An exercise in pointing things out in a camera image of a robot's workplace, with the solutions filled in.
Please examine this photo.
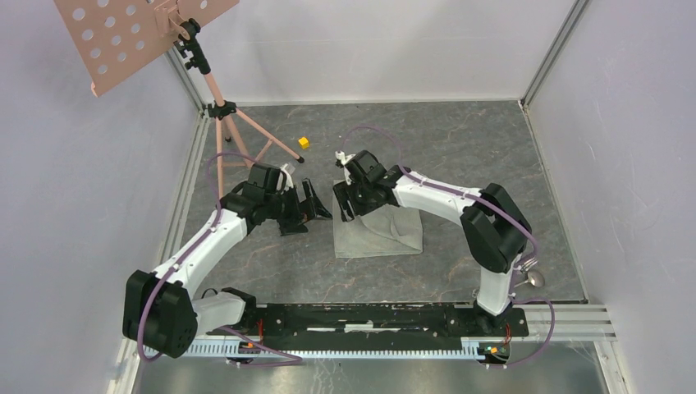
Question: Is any grey cloth napkin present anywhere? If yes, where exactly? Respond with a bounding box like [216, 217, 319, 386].
[332, 197, 424, 259]

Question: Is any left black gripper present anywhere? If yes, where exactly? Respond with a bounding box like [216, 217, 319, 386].
[264, 179, 332, 236]

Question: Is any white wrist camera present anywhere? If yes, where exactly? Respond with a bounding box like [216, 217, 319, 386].
[335, 150, 355, 168]
[277, 163, 295, 192]

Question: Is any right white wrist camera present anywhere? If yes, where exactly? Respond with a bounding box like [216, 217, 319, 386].
[335, 150, 355, 168]

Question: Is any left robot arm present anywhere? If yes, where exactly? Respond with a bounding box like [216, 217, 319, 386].
[122, 163, 332, 362]

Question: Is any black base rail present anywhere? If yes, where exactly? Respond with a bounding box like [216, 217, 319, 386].
[233, 302, 529, 351]

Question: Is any pink music stand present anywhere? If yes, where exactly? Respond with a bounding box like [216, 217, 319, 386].
[55, 0, 304, 167]

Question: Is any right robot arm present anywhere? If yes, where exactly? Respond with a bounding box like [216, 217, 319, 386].
[333, 150, 533, 335]

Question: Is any silver spoon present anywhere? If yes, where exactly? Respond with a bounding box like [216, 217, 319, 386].
[514, 269, 546, 288]

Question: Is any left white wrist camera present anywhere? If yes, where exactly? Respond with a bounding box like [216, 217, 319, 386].
[277, 163, 295, 192]

